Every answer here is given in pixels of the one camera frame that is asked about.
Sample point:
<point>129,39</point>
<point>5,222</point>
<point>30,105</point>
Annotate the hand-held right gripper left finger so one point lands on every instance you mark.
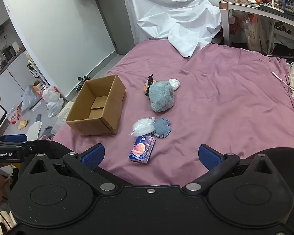
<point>93,155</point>

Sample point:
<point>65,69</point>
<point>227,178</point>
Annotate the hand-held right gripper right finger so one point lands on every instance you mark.
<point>209,158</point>

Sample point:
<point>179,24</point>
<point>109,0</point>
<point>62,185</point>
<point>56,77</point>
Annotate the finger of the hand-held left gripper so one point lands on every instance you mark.
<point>14,138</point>

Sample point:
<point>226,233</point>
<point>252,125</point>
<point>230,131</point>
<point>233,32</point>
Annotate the brown cardboard box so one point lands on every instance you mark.
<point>98,124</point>

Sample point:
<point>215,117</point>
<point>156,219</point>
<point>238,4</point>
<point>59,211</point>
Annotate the blue-grey fluffy slipper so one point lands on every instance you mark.
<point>161,95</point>

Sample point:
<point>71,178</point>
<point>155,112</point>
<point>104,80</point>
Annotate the yellow slipper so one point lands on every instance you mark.
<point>22,124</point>

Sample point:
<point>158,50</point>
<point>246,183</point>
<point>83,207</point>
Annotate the red printed plastic bag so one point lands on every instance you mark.
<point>14,116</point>

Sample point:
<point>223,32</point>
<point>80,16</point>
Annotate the white insole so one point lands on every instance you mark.
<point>35,129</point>

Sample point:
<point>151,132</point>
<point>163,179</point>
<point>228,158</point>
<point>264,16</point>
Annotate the grey plastic bag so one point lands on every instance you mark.
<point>29,99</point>

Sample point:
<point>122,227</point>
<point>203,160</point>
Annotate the purple tissue pack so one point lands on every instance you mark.
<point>142,149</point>

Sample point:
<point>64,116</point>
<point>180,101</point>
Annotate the blue-grey knitted coaster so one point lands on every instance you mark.
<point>162,128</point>

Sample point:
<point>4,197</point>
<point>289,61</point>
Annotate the pink bed sheet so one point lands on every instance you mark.
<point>223,102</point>

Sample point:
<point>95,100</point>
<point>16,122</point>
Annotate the white fluff in clear bag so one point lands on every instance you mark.
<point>143,127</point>

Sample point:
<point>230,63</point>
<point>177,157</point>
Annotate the white kitchen cabinet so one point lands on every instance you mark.
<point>7,78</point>

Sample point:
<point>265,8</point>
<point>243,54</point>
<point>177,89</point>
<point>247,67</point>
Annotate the black tripod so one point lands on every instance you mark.
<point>82,83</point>

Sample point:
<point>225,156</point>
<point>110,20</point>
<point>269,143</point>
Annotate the hamburger plush toy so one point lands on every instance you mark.
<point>146,88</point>

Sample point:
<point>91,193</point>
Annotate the black hair clip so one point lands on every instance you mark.
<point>151,78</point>

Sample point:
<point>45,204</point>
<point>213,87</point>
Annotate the cream tote bag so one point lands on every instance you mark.
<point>254,35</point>

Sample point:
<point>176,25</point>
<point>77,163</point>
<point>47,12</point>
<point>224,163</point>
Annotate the white desk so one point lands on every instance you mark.
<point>225,24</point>

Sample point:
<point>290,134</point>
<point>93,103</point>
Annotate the dark grey wardrobe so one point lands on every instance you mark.
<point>117,17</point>

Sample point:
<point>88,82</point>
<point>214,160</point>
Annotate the white crumpled sheet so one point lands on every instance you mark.
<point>174,17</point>

